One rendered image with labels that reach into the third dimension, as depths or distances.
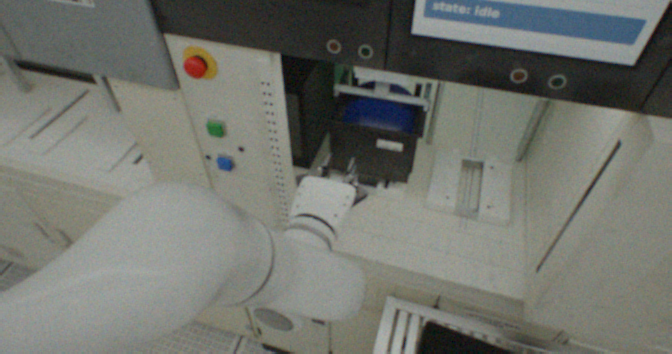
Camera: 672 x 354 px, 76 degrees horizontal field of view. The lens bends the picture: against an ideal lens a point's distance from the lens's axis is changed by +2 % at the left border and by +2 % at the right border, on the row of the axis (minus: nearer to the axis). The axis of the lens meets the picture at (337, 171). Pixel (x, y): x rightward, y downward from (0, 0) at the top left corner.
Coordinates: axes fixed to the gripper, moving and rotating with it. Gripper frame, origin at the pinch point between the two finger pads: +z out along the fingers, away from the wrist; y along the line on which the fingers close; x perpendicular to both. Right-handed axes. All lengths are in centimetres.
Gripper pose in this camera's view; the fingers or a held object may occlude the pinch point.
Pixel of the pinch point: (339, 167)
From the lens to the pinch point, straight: 81.1
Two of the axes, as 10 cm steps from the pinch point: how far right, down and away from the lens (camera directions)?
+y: 9.6, 2.1, -2.0
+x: 0.0, -6.9, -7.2
